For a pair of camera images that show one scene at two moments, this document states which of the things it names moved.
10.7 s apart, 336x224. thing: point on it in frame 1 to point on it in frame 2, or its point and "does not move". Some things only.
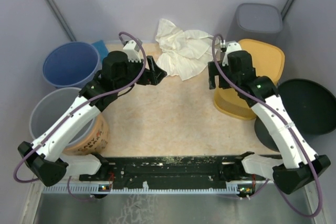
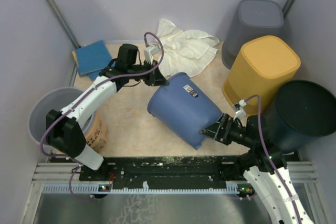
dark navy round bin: [312, 106] does not move
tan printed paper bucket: [92, 139] does not move
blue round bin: [69, 65] to [182, 107]
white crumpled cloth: [187, 53] does not move
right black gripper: [213, 71] to [216, 131]
